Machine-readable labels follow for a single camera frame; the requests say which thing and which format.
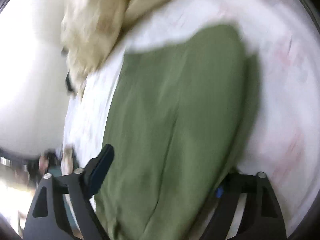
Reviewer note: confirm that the green pants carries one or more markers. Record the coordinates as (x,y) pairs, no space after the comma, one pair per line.
(175,130)

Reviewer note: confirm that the cream duvet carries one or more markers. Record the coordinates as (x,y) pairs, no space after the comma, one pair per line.
(95,30)

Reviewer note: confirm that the white floral bed sheet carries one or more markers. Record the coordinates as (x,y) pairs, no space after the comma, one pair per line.
(275,80)

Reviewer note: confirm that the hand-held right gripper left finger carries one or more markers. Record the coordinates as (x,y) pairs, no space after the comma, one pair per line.
(101,172)

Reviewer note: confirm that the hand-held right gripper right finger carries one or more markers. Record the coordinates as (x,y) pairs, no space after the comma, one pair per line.
(219,192)

